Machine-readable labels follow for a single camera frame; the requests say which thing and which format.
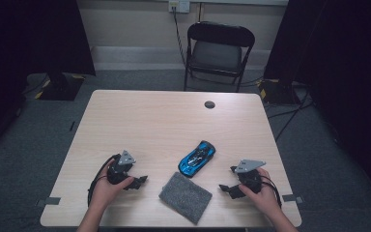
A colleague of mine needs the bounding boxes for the grey tape strip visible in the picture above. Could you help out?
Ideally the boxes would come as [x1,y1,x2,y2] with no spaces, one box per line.
[36,196,62,208]
[282,193,304,205]

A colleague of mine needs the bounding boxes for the black floor cables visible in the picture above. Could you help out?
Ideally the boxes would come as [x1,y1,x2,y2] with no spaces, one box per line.
[267,91,315,143]

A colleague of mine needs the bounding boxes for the blue toy car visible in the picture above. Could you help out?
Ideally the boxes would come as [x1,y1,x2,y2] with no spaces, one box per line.
[177,140,216,179]

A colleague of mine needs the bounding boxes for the black curtain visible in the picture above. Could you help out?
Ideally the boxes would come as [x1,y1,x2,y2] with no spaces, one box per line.
[264,0,371,201]
[0,0,97,156]

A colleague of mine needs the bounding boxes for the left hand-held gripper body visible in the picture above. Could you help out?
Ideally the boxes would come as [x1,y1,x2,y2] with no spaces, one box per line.
[107,150,137,186]

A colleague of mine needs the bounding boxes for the black stand base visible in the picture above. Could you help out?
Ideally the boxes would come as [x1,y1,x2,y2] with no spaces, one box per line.
[259,78,301,105]
[38,72,85,102]

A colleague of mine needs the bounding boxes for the white wall socket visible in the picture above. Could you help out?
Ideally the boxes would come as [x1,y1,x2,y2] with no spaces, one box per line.
[168,0,191,14]

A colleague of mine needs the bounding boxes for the person's left hand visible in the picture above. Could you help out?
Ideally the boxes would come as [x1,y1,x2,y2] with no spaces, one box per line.
[90,159,135,211]

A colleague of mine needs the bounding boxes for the black socket cable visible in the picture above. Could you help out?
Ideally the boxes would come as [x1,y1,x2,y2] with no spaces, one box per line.
[172,8,187,66]

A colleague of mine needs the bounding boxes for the black folding chair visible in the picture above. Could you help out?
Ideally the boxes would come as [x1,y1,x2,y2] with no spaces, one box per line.
[183,21,256,94]

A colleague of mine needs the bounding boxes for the grey cloth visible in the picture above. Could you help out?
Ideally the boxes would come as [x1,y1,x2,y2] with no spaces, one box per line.
[158,171,214,225]

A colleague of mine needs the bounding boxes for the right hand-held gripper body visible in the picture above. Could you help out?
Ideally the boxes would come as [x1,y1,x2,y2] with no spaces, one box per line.
[231,159,267,194]

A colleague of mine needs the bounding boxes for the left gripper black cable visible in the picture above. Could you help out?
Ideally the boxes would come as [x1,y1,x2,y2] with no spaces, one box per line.
[87,154,121,207]

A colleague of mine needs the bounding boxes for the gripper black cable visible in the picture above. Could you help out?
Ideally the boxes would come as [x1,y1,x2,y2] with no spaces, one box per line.
[87,154,121,207]
[259,175,283,209]

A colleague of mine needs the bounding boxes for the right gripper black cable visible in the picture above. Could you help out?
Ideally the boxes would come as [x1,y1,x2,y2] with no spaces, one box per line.
[259,175,283,209]

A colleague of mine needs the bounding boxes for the person's right hand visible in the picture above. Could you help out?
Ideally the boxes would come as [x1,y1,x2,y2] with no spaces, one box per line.
[239,167,283,219]

